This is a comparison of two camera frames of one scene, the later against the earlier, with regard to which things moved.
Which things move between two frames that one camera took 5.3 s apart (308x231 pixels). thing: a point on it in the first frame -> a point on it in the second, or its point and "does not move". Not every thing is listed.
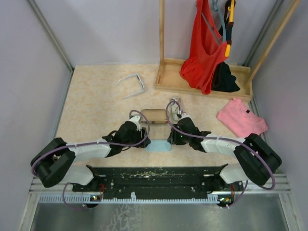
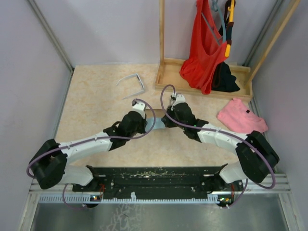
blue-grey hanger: (215, 6) does not move
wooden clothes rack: (168, 77) does not move
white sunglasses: (138, 93) does not move
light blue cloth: (156, 146) -> (159, 124)
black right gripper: (173, 139) -> (168, 122)
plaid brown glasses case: (154, 116) does not move
